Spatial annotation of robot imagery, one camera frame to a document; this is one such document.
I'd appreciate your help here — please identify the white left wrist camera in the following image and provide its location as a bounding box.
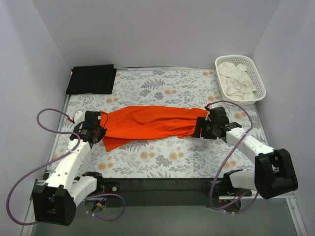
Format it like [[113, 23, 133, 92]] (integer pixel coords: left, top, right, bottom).
[[72, 111, 85, 124]]

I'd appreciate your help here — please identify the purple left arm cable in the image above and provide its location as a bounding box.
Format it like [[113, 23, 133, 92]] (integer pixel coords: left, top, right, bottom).
[[6, 108, 82, 226]]

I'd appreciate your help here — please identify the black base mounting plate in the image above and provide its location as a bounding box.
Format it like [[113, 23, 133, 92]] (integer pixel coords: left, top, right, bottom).
[[83, 178, 247, 207]]

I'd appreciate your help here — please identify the folded black t-shirt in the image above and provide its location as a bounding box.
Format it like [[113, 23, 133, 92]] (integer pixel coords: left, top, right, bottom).
[[66, 64, 117, 95]]

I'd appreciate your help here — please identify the white perforated plastic basket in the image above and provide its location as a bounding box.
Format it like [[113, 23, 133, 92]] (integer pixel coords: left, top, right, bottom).
[[215, 55, 266, 106]]

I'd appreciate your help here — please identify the crumpled white t-shirt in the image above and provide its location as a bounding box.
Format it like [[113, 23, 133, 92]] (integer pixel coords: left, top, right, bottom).
[[218, 62, 256, 100]]

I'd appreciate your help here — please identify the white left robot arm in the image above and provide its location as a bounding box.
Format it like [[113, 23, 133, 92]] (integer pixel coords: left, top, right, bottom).
[[31, 111, 107, 226]]

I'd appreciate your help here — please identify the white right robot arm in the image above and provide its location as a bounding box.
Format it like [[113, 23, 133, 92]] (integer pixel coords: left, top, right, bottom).
[[193, 107, 298, 199]]

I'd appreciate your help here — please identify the aluminium table frame rail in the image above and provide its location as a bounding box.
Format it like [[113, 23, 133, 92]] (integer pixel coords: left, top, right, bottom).
[[29, 178, 296, 207]]

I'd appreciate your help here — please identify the orange t-shirt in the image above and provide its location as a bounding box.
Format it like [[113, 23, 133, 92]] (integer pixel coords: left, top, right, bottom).
[[101, 106, 207, 151]]

